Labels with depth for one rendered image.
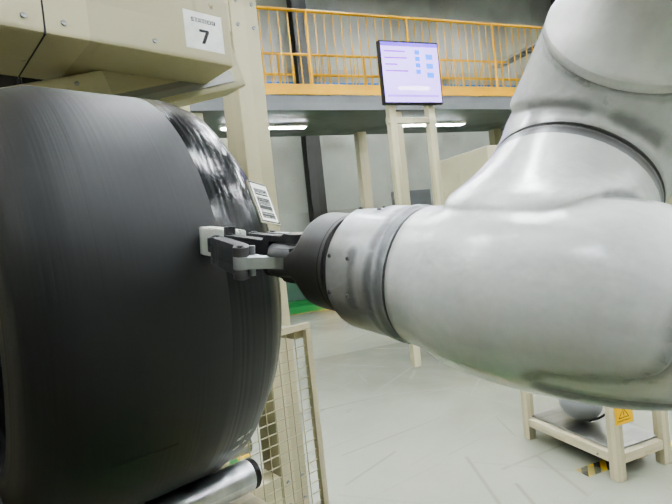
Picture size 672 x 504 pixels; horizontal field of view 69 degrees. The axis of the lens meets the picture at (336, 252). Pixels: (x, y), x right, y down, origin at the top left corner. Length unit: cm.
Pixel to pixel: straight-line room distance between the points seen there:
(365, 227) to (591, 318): 15
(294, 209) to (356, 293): 996
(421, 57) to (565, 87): 445
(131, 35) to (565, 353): 100
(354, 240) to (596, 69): 16
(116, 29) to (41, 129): 54
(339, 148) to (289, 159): 116
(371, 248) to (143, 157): 35
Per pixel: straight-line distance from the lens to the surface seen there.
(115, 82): 121
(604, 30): 31
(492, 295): 24
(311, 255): 34
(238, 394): 61
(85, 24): 108
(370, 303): 30
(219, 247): 43
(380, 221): 31
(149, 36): 112
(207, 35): 119
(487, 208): 26
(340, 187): 1065
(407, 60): 466
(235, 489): 76
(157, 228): 54
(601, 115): 31
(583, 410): 289
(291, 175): 1033
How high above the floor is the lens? 123
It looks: 2 degrees down
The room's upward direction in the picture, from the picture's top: 6 degrees counter-clockwise
